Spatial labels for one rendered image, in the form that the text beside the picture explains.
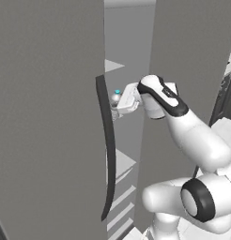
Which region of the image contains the grey fridge door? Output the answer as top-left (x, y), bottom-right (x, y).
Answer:
top-left (133, 0), bottom-right (231, 234)

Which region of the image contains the black curved door handle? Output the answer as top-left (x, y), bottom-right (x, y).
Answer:
top-left (95, 74), bottom-right (117, 222)

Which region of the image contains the clear water bottle teal cap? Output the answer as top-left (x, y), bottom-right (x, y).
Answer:
top-left (110, 89), bottom-right (124, 122)

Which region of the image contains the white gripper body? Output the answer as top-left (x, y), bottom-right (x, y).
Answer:
top-left (115, 82), bottom-right (144, 114)

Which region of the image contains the grey freezer door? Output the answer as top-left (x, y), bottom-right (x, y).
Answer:
top-left (0, 0), bottom-right (109, 240)

